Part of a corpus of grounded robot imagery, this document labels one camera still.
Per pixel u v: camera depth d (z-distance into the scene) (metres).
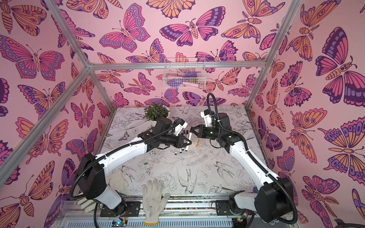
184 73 0.96
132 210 0.74
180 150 0.95
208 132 0.67
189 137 0.76
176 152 0.94
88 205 0.75
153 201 0.76
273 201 0.39
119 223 0.72
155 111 0.92
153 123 1.04
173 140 0.69
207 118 0.70
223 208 0.73
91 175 0.43
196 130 0.76
